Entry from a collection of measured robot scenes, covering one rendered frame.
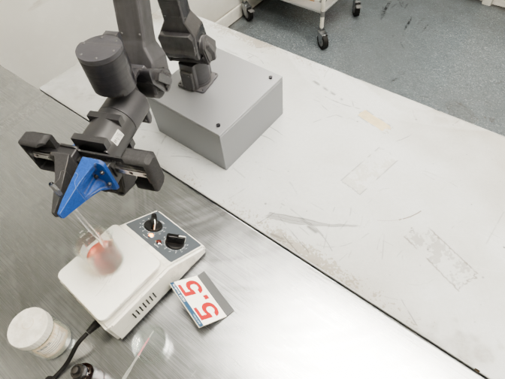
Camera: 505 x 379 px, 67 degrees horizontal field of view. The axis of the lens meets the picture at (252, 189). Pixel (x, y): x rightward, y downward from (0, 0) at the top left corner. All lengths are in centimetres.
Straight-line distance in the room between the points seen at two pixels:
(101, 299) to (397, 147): 63
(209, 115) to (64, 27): 146
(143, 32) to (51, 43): 155
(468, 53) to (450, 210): 210
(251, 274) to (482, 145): 55
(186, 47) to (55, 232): 43
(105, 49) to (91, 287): 34
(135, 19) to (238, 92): 30
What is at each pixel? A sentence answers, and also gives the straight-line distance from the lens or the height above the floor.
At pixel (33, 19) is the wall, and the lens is 207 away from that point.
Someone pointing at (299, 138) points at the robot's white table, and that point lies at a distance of 86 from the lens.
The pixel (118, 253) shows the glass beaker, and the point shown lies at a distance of 62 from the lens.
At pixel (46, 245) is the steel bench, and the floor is 90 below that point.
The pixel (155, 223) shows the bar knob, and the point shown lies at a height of 97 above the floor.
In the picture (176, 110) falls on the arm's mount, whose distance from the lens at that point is 80.
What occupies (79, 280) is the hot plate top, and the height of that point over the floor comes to 99.
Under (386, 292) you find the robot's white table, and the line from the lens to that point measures 69.
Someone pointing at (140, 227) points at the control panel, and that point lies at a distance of 70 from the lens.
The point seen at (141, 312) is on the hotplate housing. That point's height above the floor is 93.
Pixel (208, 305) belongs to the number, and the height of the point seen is 92.
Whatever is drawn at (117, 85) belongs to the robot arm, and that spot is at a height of 122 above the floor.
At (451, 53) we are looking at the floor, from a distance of 280.
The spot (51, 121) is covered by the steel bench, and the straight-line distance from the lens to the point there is 107.
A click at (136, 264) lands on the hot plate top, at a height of 99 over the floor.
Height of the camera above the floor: 153
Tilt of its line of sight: 54 degrees down
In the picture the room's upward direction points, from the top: 7 degrees counter-clockwise
